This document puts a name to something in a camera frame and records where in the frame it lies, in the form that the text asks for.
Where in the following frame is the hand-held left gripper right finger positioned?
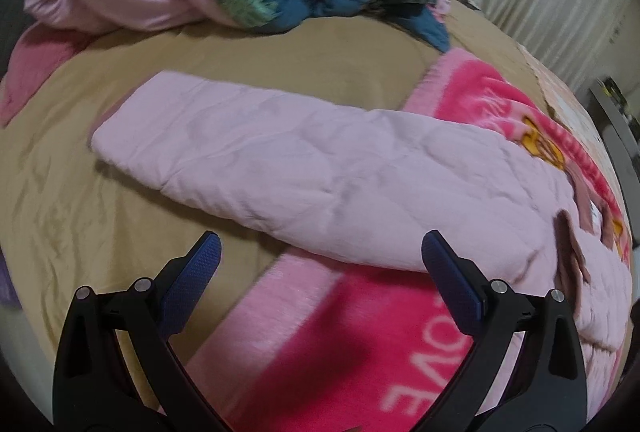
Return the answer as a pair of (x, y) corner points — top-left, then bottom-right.
(421, 229), (588, 432)

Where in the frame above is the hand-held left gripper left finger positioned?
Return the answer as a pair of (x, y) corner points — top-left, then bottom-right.
(52, 231), (223, 432)

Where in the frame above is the pink quilted coat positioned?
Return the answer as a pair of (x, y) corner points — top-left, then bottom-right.
(90, 70), (633, 353)

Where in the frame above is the pink printed blanket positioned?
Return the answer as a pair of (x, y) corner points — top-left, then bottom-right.
(160, 49), (632, 432)

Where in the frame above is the bed with tan sheet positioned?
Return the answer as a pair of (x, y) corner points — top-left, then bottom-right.
(0, 6), (601, 432)

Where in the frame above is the peach and white blanket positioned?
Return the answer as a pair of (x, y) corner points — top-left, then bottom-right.
(520, 46), (603, 145)

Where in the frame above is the grey dresser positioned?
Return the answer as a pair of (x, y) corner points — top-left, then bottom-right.
(590, 76), (640, 157)

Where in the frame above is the pink pillow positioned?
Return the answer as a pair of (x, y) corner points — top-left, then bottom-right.
(0, 24), (93, 127)

